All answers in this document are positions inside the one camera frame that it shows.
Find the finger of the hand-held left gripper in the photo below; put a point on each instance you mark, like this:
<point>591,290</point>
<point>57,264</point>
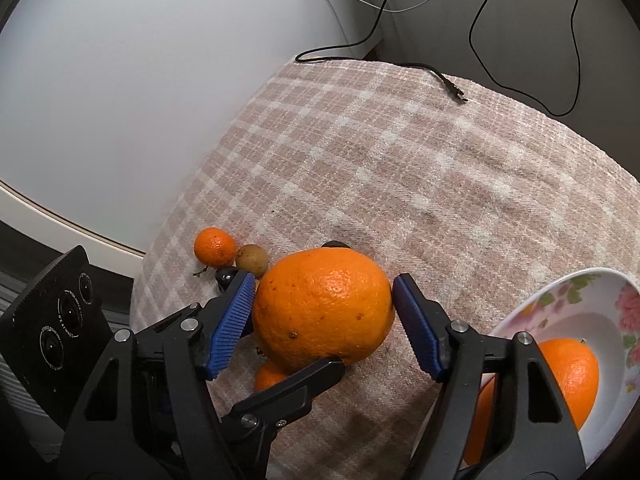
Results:
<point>225,277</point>
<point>295,390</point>

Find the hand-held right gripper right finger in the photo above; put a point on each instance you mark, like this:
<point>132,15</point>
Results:
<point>417,325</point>

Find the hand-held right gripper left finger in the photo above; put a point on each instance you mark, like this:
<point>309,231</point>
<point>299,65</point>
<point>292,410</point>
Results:
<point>232,325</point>

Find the tiny orange kumquat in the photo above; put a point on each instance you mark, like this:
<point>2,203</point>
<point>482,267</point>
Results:
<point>267,377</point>

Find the brown longan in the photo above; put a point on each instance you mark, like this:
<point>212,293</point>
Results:
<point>251,259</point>

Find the small tangerine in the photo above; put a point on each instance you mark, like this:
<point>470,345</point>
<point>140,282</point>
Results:
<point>215,246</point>

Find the large bumpy orange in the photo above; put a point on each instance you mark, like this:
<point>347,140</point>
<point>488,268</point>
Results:
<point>325,305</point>

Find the smooth round orange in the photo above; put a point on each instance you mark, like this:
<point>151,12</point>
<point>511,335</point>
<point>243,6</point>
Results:
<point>570,380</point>

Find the floral white bowl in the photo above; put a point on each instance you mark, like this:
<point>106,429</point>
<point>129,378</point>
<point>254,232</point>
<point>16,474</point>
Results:
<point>592,327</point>

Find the plaid beige blanket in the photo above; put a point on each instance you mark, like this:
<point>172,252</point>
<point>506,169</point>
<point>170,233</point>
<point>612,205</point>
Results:
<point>400,185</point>

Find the white cabinet panel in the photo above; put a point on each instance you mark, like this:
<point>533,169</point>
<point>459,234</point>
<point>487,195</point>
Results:
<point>125,85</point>

